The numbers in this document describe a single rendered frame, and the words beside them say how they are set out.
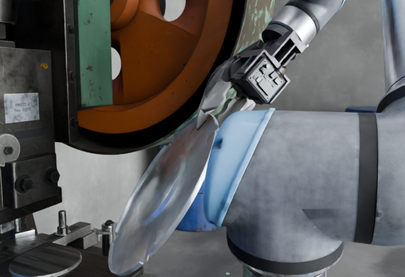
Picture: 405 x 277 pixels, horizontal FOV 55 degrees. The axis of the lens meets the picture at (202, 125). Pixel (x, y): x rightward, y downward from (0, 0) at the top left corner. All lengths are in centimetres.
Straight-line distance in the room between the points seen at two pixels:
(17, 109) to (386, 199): 62
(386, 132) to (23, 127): 62
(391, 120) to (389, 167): 5
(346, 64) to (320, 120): 346
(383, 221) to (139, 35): 83
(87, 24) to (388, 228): 66
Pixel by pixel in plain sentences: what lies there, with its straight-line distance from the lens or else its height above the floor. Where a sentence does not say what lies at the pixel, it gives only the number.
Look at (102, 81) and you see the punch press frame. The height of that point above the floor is 111.
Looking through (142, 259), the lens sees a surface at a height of 87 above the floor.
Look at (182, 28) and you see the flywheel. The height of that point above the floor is 124.
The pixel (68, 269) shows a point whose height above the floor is 78.
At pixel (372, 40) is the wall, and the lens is 380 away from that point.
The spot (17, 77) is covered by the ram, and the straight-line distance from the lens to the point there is 77.
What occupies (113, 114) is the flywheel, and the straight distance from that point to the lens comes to 105.
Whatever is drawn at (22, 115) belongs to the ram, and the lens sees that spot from 77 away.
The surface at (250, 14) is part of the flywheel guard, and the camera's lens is 86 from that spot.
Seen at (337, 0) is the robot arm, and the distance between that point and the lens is 72.
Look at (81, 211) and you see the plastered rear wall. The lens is 276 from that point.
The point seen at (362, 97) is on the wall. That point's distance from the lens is 379.
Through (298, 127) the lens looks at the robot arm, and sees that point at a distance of 34.
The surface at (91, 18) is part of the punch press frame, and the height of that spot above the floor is 124.
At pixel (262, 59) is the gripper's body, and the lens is 61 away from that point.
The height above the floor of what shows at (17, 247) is 78.
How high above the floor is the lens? 112
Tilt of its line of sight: 7 degrees down
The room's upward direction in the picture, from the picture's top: straight up
